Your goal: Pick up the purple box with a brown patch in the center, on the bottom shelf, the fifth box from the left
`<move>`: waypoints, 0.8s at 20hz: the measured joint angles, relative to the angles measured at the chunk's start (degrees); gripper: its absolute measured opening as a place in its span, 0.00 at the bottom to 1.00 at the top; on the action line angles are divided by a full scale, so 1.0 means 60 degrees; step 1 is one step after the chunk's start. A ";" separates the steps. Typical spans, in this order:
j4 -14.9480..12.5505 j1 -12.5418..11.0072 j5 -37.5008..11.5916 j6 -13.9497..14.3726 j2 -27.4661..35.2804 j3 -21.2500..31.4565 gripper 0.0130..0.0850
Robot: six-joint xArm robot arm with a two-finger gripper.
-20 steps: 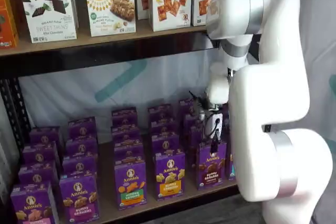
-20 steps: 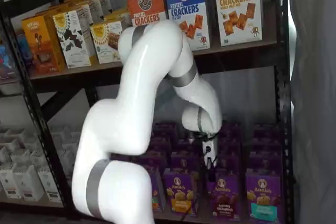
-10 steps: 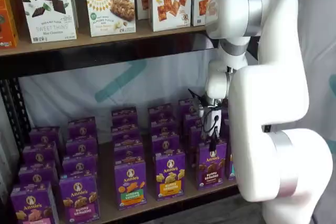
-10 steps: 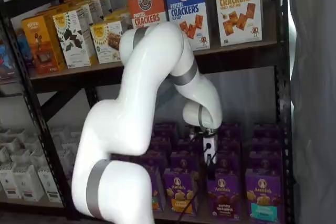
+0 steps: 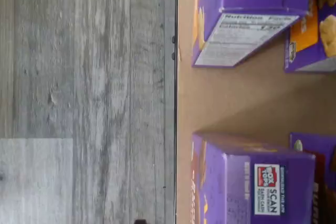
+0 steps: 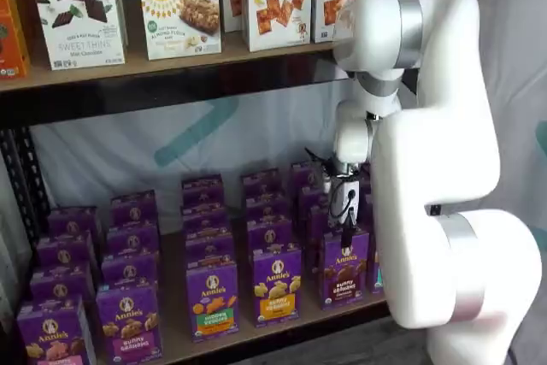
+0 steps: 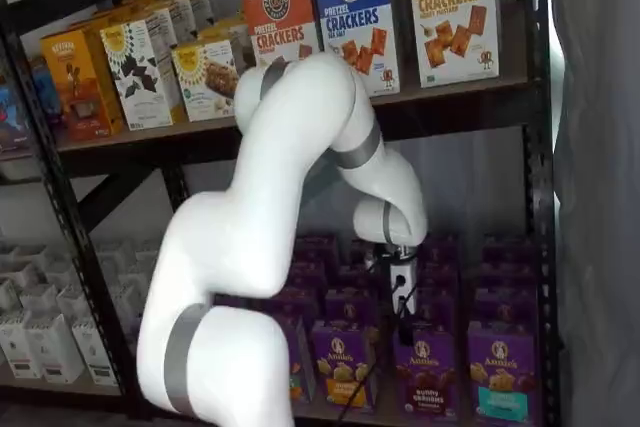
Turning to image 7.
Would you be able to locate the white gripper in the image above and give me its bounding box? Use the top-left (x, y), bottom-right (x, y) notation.
top-left (389, 256), bottom-right (420, 349)

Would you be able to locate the purple Annie's snack box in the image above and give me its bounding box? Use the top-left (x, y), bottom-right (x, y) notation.
top-left (421, 233), bottom-right (460, 269)
top-left (293, 233), bottom-right (342, 267)
top-left (478, 258), bottom-right (537, 294)
top-left (335, 263), bottom-right (377, 294)
top-left (481, 233), bottom-right (537, 267)
top-left (324, 287), bottom-right (375, 327)
top-left (473, 285), bottom-right (540, 329)
top-left (417, 263), bottom-right (460, 297)
top-left (286, 261), bottom-right (327, 292)
top-left (414, 290), bottom-right (461, 337)
top-left (276, 286), bottom-right (322, 322)

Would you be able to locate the purple Annie's box brown patch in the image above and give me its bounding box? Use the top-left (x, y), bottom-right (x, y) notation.
top-left (392, 328), bottom-right (461, 419)

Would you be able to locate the purple Annie's box yellow patch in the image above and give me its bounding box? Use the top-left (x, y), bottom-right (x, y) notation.
top-left (310, 320), bottom-right (376, 407)

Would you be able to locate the purple Annie's box teal patch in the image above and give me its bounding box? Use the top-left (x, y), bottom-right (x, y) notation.
top-left (467, 320), bottom-right (542, 424)

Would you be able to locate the purple Annie's box green patch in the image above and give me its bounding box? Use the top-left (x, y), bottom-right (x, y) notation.
top-left (285, 316), bottom-right (318, 404)

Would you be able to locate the white carton box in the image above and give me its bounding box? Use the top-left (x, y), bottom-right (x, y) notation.
top-left (18, 283), bottom-right (65, 324)
top-left (23, 318), bottom-right (85, 384)
top-left (0, 278), bottom-right (25, 322)
top-left (55, 283), bottom-right (95, 324)
top-left (0, 318), bottom-right (32, 382)
top-left (71, 319), bottom-right (122, 389)

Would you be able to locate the yellow mustard pretzel crackers box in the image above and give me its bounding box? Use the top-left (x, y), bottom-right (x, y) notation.
top-left (405, 0), bottom-right (502, 89)

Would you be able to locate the Simple Mills bar box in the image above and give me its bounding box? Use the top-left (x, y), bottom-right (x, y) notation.
top-left (170, 38), bottom-right (240, 123)

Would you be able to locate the blue pretzel crackers box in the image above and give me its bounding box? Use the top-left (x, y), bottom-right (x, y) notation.
top-left (311, 0), bottom-right (402, 97)

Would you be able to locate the orange cheddar pretzel crackers box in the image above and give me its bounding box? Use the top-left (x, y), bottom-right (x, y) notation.
top-left (240, 0), bottom-right (322, 70)

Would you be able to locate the yellow Simple Mills box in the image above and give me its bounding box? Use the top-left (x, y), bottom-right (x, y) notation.
top-left (197, 15), bottom-right (255, 73)

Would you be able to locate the white Sweet Thins box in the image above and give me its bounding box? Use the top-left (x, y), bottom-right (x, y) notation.
top-left (99, 15), bottom-right (175, 132)

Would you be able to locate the white Simple Mills box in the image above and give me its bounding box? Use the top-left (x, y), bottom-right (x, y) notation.
top-left (188, 0), bottom-right (220, 32)
top-left (131, 0), bottom-right (197, 49)

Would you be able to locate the orange snack box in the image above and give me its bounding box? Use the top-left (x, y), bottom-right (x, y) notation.
top-left (39, 25), bottom-right (125, 142)

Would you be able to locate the blue purple box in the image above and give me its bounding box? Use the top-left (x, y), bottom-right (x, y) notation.
top-left (0, 72), bottom-right (32, 154)

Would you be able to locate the blue snack bag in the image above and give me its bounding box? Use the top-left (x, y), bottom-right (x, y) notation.
top-left (29, 55), bottom-right (65, 122)

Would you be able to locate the thin black hanging cable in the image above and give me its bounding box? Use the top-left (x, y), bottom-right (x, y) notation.
top-left (338, 314), bottom-right (389, 427)

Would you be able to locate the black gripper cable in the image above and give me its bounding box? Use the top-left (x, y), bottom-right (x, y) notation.
top-left (366, 245), bottom-right (420, 321)

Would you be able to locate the black metal shelf frame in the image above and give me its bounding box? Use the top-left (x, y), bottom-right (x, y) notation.
top-left (0, 0), bottom-right (562, 427)

